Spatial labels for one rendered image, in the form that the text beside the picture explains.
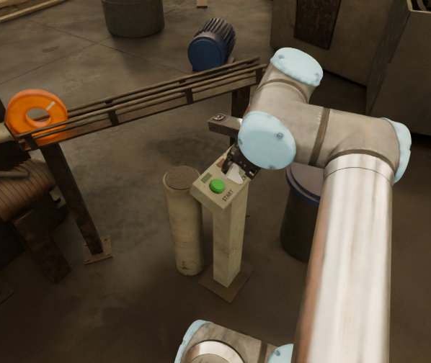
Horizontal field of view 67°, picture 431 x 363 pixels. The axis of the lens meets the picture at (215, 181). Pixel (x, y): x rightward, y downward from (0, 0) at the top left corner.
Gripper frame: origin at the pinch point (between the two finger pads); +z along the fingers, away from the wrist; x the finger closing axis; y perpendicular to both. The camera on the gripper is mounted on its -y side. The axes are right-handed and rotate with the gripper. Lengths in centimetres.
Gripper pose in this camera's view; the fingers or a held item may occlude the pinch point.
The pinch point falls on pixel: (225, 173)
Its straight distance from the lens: 84.1
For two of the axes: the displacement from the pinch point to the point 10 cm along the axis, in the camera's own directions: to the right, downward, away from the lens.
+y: 7.7, 6.2, -1.4
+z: -2.8, 5.3, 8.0
